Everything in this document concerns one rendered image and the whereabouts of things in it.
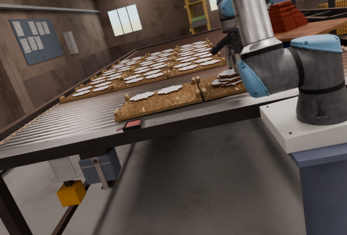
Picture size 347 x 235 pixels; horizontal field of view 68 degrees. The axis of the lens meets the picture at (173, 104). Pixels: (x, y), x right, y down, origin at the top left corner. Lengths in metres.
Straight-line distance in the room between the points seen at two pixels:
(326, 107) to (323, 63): 0.12
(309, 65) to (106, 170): 0.86
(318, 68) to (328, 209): 0.44
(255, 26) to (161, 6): 10.28
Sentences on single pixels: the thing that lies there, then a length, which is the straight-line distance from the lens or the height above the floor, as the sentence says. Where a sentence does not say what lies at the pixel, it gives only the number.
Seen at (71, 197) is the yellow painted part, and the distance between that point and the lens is 1.31.
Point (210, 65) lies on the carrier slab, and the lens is 1.82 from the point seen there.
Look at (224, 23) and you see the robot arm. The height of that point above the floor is 1.22.
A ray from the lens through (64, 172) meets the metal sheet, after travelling 1.28.
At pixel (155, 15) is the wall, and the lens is 11.00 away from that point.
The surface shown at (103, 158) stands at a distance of 1.14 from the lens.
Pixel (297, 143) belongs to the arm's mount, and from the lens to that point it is 0.78.
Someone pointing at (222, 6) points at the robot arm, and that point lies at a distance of 1.11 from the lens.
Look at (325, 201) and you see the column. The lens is 0.94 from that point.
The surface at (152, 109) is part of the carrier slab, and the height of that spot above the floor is 0.94.
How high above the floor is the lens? 1.28
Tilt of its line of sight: 18 degrees down
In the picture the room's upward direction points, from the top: 15 degrees counter-clockwise
